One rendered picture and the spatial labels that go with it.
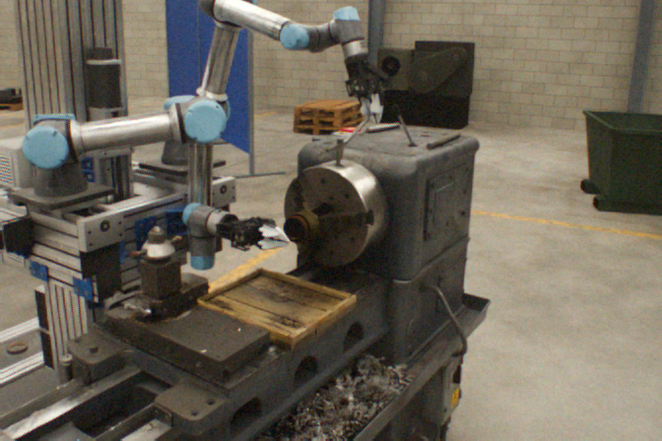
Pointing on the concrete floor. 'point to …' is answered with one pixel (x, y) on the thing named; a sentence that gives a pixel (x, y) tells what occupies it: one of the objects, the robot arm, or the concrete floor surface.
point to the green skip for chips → (625, 161)
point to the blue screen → (244, 135)
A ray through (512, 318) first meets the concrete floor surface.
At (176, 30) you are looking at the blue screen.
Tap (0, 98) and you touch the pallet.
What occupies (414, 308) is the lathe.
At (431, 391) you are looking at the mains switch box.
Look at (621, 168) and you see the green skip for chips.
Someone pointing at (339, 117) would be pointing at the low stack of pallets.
